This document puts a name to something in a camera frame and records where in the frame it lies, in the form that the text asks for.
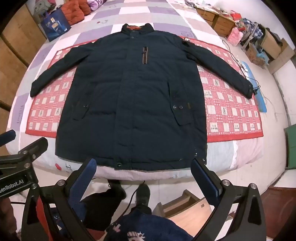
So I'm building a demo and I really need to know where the red checked blanket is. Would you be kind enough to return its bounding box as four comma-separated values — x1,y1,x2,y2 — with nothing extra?
25,37,264,142

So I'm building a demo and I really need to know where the green box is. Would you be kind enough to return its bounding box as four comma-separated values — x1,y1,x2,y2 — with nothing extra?
284,124,296,169

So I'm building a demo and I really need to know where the large cardboard box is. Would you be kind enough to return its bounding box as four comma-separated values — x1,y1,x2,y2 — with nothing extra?
261,28,295,75

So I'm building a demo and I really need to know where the person's leg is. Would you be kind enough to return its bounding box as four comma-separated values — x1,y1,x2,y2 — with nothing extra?
129,182,152,214
81,179,127,232

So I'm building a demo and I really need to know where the pile of plaid clothes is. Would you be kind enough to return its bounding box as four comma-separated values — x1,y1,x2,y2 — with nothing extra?
240,18,266,47

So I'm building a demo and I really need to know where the dark navy padded jacket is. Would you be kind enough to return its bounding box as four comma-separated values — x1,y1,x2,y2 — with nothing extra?
30,23,254,172

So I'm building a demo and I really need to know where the light blue board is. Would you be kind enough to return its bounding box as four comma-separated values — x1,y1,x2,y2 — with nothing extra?
240,60,268,113

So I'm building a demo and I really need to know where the wooden drawer cabinet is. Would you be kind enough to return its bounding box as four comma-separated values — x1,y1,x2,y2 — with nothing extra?
194,5,237,37

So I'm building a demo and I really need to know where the purple floral cloth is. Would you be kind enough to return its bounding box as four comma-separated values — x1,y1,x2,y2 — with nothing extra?
87,0,108,11

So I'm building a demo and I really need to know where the black power cable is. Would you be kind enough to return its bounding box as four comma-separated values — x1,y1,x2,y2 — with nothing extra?
222,39,261,93

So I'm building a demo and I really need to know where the wooden stool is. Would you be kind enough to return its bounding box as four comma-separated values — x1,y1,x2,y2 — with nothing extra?
153,189,213,230

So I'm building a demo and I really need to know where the person's left leg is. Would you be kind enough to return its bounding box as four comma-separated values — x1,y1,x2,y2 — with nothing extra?
81,179,127,232

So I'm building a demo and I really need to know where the wooden wardrobe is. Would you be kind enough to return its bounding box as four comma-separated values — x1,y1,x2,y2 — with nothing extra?
0,5,48,110

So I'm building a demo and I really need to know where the person's knitted blue sweater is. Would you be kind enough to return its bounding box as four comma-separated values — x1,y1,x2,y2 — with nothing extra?
105,207,193,241

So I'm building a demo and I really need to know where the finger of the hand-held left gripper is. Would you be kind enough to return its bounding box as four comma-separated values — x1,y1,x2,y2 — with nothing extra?
0,130,16,147
17,137,48,162

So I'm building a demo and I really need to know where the person's right leg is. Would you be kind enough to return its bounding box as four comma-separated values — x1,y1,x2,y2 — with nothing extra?
129,182,152,214

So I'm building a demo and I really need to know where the person's left forearm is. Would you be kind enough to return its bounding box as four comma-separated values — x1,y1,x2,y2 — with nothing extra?
0,198,18,241

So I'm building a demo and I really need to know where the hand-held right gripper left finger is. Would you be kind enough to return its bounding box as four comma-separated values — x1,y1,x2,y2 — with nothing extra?
22,158,97,241

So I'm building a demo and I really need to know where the checkered bed sheet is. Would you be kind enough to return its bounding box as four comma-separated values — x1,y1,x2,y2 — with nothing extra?
7,0,289,183

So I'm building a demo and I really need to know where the small cardboard box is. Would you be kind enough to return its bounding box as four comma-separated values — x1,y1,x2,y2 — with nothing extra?
245,43,266,66

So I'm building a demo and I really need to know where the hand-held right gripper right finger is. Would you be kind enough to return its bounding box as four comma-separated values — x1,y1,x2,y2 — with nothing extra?
191,158,273,241

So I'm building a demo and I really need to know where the blue shopping bag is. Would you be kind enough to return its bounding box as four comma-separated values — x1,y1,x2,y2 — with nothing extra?
40,9,71,42

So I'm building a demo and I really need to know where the orange quilted cushion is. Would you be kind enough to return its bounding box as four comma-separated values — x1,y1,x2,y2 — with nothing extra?
60,0,92,25

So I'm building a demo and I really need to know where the pink plush item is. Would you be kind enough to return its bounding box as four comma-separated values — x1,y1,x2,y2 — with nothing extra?
228,28,244,46

